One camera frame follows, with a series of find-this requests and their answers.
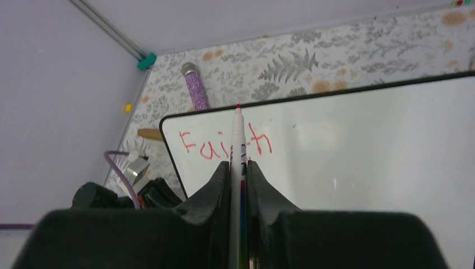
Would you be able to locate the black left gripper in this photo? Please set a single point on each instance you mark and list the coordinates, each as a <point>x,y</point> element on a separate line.
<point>157,194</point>

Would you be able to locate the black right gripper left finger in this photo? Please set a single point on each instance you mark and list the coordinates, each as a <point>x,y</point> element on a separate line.
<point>194,234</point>

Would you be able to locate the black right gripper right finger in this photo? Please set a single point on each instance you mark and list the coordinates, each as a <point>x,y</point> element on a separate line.
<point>281,235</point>

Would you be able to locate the red cap whiteboard marker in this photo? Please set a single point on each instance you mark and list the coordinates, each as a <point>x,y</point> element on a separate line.
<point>237,179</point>

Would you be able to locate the white whiteboard black frame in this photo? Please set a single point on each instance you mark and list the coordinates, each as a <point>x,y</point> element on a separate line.
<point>406,146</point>

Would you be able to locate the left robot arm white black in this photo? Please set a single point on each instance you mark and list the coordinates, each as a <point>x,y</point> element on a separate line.
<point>92,195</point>

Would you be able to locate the gold toy microphone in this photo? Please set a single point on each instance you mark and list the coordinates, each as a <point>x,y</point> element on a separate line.
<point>151,134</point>

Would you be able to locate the purple glitter toy microphone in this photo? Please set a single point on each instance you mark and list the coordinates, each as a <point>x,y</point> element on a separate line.
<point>195,86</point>

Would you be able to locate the teal corner clip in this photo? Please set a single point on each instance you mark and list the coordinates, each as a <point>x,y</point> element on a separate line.
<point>147,62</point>

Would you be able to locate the left aluminium frame post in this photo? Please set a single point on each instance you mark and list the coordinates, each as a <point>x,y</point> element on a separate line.
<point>94,15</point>

